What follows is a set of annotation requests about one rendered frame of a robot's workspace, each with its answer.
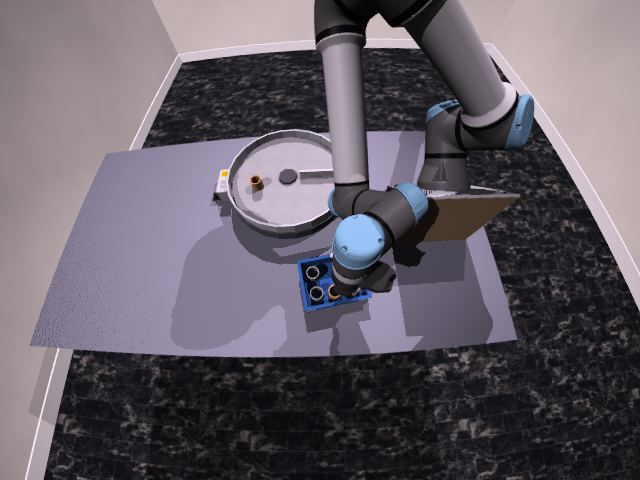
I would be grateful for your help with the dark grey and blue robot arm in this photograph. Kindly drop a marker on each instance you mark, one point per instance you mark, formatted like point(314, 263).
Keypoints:
point(445, 33)

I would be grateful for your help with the blue crate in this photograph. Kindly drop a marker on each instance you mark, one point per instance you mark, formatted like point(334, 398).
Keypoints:
point(324, 264)

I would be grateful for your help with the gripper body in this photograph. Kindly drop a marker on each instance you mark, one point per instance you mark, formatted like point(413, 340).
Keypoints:
point(379, 280)

